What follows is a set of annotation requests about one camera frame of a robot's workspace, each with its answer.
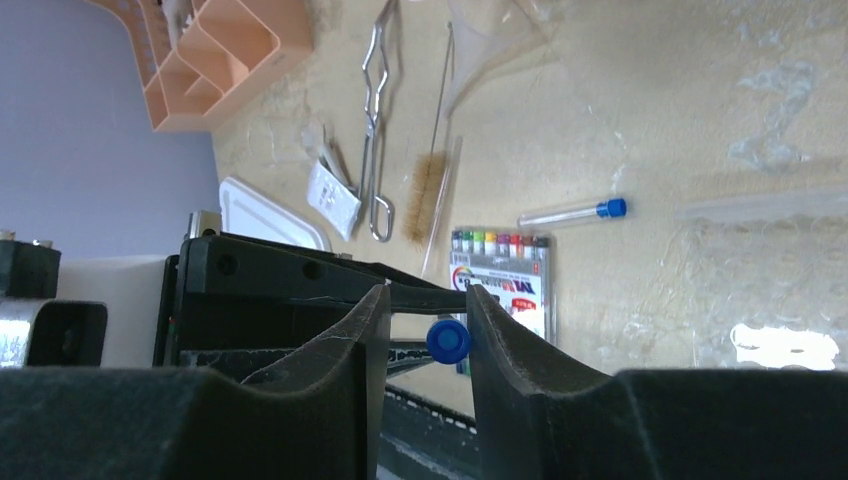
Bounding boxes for white sachet packet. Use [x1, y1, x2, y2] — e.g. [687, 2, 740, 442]
[307, 142, 362, 242]

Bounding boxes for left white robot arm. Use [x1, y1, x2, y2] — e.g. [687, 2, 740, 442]
[1, 229, 179, 369]

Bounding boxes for blue capped test tube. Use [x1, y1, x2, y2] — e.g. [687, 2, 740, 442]
[425, 318, 471, 365]
[516, 197, 628, 229]

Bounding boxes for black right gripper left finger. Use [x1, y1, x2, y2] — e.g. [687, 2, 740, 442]
[1, 285, 390, 479]

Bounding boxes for clear plastic funnel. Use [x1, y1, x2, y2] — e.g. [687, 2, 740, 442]
[440, 1, 551, 118]

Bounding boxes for wire test tube brush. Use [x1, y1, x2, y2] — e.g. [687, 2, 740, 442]
[402, 22, 455, 249]

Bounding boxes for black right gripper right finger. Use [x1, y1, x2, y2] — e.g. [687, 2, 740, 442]
[467, 286, 847, 479]

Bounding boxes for black aluminium base frame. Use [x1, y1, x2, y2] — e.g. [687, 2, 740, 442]
[157, 233, 479, 478]

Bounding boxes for glass stirring rod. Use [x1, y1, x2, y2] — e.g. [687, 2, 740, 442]
[421, 135, 464, 279]

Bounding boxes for coloured marker pen pack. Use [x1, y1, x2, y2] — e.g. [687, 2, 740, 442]
[449, 228, 557, 344]

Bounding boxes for peach plastic desk organizer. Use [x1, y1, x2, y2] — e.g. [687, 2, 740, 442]
[96, 0, 314, 132]

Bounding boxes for white plastic lid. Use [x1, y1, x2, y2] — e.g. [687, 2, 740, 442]
[219, 177, 332, 251]

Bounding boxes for clear plastic well tray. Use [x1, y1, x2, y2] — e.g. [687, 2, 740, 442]
[676, 186, 847, 371]

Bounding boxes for metal crucible tongs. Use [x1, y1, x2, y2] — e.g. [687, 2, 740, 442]
[358, 0, 398, 243]

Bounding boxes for clear watch glass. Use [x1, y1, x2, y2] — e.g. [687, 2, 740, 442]
[246, 116, 283, 165]

